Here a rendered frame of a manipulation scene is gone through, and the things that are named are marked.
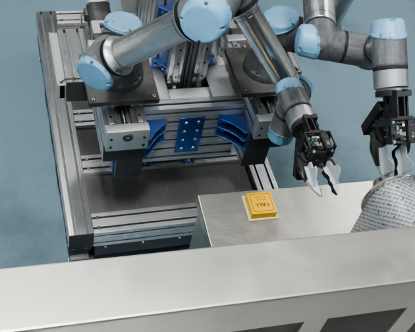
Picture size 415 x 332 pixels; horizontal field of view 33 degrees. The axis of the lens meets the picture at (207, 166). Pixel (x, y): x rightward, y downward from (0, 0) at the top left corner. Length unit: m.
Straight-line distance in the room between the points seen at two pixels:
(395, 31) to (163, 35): 0.61
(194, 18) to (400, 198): 0.66
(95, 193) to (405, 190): 1.49
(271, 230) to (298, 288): 0.99
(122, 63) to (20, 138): 1.28
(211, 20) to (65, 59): 0.82
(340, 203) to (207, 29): 0.61
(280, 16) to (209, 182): 0.84
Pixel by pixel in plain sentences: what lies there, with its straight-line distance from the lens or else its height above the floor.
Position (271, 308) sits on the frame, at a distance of 0.88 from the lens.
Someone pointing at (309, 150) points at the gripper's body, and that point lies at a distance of 1.71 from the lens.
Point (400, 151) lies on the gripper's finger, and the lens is 1.60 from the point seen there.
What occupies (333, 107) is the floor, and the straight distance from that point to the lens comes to 3.58.
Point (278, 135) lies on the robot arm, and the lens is 1.93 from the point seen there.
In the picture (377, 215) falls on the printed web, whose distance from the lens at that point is 1.51.
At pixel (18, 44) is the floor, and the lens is 3.60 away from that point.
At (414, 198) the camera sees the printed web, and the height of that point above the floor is 1.31.
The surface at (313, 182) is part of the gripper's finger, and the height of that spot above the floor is 1.11.
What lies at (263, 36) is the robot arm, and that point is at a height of 1.19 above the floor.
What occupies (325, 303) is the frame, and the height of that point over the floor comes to 1.63.
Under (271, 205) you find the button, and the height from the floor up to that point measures 0.92.
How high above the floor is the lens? 2.38
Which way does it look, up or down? 49 degrees down
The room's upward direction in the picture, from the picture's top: 14 degrees clockwise
